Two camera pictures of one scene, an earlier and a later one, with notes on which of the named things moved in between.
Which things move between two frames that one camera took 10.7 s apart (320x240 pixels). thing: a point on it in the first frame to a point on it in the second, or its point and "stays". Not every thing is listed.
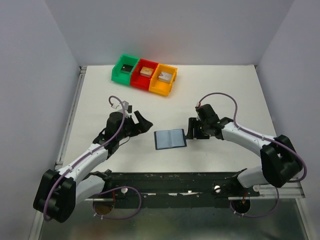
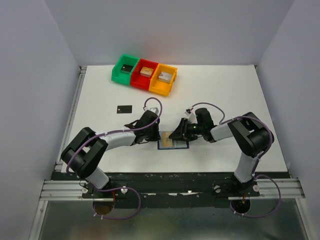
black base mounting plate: (173, 190) stays
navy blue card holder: (170, 139) stays
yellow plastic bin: (160, 87) stays
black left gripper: (136, 124) to (152, 135)
